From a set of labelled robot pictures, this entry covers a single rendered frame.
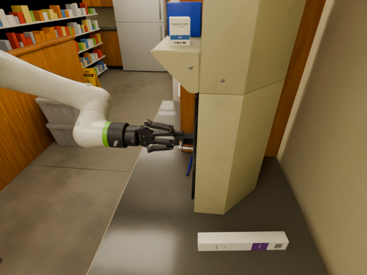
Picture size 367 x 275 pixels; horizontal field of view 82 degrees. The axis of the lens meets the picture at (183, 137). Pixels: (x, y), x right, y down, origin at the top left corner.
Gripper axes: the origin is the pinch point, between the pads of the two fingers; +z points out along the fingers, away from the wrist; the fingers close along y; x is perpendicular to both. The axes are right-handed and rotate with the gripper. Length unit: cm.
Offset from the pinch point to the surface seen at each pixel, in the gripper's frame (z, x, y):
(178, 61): -0.5, -10.9, 28.8
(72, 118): -146, 145, -78
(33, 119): -190, 138, -78
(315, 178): 47.7, -1.8, -13.0
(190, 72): 2.2, -10.9, 26.4
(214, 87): 8.3, -10.9, 22.8
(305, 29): 40, 26, 32
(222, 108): 10.8, -10.9, 17.2
